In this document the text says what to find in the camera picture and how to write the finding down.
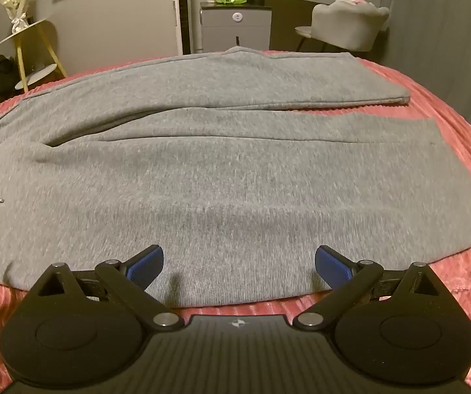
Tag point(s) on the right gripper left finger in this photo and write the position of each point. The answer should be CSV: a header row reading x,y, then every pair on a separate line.
x,y
77,328

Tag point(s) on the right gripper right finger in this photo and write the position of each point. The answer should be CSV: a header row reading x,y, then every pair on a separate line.
x,y
397,327

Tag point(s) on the grey sweatpants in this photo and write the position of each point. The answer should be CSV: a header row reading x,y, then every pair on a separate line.
x,y
239,165

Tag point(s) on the pink ribbed bedspread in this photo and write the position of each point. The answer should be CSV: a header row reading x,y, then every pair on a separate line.
x,y
457,278

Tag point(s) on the black bag on floor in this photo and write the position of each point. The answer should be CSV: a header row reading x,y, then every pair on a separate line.
x,y
9,77

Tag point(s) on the yellow side table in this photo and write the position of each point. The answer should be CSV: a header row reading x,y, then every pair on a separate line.
x,y
35,55

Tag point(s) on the wrapped flower bouquet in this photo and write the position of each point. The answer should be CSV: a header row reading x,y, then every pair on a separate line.
x,y
17,14

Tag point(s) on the grey upholstered chair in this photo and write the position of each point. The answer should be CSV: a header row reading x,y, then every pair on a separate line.
x,y
352,25

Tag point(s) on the grey bedside cabinet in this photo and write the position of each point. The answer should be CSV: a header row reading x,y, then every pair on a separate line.
x,y
226,26

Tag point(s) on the green items on cabinet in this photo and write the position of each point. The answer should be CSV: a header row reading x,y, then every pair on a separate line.
x,y
230,2

